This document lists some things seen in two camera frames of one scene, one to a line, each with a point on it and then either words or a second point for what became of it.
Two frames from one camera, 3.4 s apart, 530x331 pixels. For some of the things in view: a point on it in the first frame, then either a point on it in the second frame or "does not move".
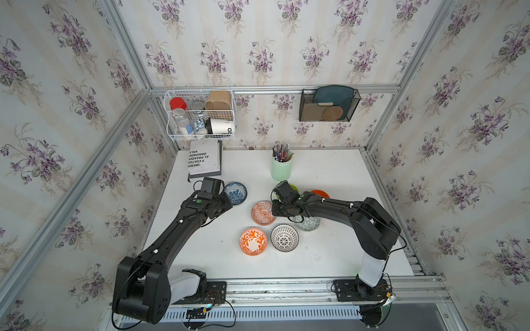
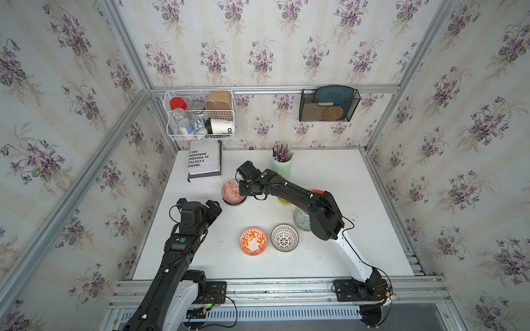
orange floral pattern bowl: x=252 y=241 does not move
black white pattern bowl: x=284 y=238 does not move
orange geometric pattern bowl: x=261 y=213 → x=230 y=191
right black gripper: x=275 y=212 → x=241 y=192
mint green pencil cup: x=281 y=171 does not move
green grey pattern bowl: x=306 y=223 does not move
